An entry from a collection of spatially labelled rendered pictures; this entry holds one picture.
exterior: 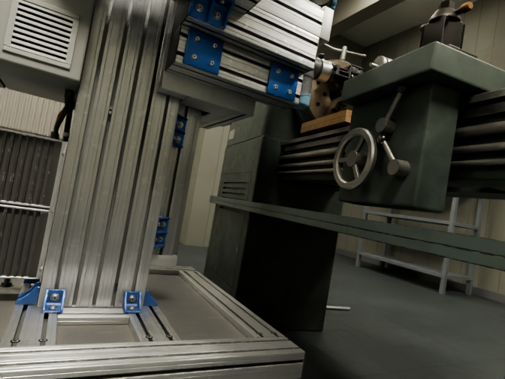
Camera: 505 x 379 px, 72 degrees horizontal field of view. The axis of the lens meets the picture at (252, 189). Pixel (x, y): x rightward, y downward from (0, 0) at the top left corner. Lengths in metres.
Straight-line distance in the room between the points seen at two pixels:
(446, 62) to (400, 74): 0.09
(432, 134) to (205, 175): 3.21
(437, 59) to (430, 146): 0.17
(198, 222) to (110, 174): 2.93
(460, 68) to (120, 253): 0.89
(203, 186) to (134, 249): 2.88
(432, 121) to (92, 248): 0.84
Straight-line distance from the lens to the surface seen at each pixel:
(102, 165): 0.96
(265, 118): 1.61
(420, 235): 0.70
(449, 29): 1.12
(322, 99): 1.57
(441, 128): 0.83
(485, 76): 0.90
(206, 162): 3.84
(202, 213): 3.85
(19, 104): 4.44
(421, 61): 0.82
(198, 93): 0.97
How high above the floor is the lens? 0.55
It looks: 2 degrees up
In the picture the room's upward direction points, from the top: 10 degrees clockwise
